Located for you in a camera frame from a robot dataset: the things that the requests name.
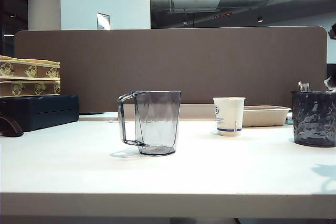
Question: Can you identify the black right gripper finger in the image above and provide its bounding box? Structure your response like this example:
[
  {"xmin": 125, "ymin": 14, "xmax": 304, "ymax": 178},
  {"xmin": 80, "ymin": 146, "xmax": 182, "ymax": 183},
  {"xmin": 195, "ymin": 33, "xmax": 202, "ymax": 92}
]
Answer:
[{"xmin": 324, "ymin": 76, "xmax": 336, "ymax": 91}]

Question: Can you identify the white paper cup blue stripe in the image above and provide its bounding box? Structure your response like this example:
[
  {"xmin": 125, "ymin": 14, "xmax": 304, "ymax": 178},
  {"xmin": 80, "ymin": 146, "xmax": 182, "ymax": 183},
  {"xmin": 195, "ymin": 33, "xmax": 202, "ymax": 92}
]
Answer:
[{"xmin": 213, "ymin": 97, "xmax": 246, "ymax": 137}]

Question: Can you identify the dark patterned pen holder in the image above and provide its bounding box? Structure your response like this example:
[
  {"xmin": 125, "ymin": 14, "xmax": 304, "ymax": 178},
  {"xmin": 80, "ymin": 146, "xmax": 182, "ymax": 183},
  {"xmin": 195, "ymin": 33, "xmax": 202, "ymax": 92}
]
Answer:
[{"xmin": 290, "ymin": 90, "xmax": 336, "ymax": 148}]

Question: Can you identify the beige food tray container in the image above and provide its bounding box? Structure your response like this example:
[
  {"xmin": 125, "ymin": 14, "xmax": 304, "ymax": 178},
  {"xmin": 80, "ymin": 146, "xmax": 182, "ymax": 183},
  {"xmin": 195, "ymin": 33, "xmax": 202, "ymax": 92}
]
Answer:
[{"xmin": 243, "ymin": 105, "xmax": 292, "ymax": 127}]

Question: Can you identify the brown desk partition panel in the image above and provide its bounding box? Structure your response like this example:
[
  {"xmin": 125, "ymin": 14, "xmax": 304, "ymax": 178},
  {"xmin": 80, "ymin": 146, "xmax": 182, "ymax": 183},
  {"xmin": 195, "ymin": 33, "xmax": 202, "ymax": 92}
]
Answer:
[{"xmin": 14, "ymin": 26, "xmax": 329, "ymax": 116}]

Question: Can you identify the transparent grey plastic mug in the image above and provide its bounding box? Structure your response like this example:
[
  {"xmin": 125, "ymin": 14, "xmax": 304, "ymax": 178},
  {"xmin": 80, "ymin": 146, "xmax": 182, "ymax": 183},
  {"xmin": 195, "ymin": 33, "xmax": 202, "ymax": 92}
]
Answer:
[{"xmin": 117, "ymin": 90, "xmax": 182, "ymax": 156}]

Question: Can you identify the dark blue hard case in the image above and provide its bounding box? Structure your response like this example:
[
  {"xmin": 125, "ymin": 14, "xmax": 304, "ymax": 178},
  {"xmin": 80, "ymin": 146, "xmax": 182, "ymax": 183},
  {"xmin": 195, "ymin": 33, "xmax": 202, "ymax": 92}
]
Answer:
[{"xmin": 0, "ymin": 94, "xmax": 80, "ymax": 133}]

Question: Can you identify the brown leather strap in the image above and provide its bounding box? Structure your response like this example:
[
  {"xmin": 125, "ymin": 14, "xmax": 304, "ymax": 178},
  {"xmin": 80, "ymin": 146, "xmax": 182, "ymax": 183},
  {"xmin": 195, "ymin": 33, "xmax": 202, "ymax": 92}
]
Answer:
[{"xmin": 0, "ymin": 115, "xmax": 25, "ymax": 137}]

